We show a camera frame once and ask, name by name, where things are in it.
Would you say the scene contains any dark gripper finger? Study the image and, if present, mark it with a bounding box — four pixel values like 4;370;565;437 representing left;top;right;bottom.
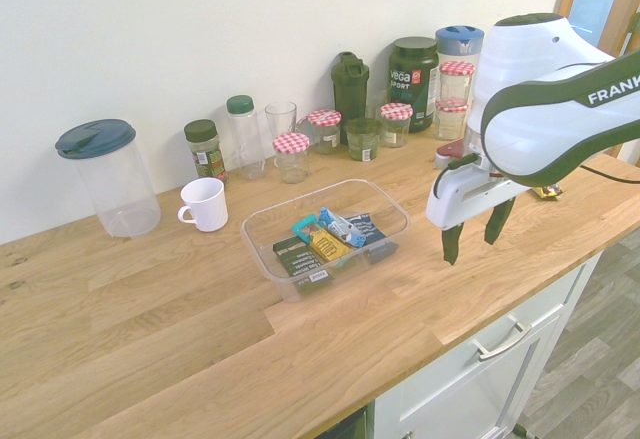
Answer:
441;223;464;267
483;196;517;247

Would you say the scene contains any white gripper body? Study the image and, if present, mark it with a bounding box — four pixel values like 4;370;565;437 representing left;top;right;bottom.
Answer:
425;157;526;233

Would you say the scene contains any yellow brown protein bar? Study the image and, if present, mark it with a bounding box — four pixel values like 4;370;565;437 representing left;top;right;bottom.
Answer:
531;184;566;202

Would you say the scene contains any navy wrapped bar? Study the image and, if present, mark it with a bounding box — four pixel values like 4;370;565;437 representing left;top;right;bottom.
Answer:
345;212;389;248

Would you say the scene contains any white blue wrapped bar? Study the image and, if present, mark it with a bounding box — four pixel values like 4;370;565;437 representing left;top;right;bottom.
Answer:
319;206;367;251

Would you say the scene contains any dark green Vega protein tub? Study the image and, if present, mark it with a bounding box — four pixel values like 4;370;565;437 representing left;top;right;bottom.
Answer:
388;36;441;135

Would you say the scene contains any yellow wrapped bar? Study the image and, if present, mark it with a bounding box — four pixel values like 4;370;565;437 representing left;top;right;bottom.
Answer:
308;231;352;264

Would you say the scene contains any teal wrapped bar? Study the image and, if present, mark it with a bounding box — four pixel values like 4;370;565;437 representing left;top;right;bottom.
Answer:
291;214;322;241

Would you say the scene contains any dark green bar white text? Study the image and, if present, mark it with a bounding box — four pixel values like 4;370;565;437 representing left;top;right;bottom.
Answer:
272;237;336;295

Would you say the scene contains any clear plastic container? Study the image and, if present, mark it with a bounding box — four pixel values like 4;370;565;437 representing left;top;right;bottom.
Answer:
241;178;411;305

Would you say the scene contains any red and grey gadget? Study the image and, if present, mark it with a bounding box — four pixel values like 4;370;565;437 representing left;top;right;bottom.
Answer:
433;140;470;171

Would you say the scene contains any glass jar red checkered lid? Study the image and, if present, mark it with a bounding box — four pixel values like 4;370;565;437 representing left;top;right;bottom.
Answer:
433;98;472;142
438;60;477;105
305;108;344;156
271;133;312;185
379;102;415;149

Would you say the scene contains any small green lid jar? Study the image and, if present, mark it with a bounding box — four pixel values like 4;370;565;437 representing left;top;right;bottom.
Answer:
344;117;382;163

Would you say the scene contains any white counter cabinet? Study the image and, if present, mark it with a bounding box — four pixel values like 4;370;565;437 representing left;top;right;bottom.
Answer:
373;250;605;439

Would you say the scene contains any dark green shaker bottle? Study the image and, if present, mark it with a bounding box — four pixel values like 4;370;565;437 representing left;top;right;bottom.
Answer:
330;50;372;146

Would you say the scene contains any clear pitcher light blue lid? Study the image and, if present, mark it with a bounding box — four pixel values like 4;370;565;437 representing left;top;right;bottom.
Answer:
434;24;486;110

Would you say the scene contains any clear drinking glass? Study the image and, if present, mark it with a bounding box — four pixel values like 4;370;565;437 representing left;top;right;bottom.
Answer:
263;101;299;160

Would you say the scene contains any clear bottle green lid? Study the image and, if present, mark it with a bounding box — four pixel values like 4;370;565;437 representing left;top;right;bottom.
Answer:
225;94;267;181

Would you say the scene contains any white mug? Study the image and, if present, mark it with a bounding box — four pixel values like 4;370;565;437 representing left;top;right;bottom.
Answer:
177;177;230;234

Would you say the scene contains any spice jar green lid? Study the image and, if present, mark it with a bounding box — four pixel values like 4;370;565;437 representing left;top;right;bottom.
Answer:
182;118;231;186

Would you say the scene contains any clear pitcher dark blue lid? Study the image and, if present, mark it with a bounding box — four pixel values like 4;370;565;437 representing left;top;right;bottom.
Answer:
54;118;163;239

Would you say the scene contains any metal drawer handle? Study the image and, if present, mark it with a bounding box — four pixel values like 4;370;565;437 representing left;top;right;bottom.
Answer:
471;321;533;363

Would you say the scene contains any black cable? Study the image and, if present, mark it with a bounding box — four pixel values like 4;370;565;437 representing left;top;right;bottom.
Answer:
578;162;640;184

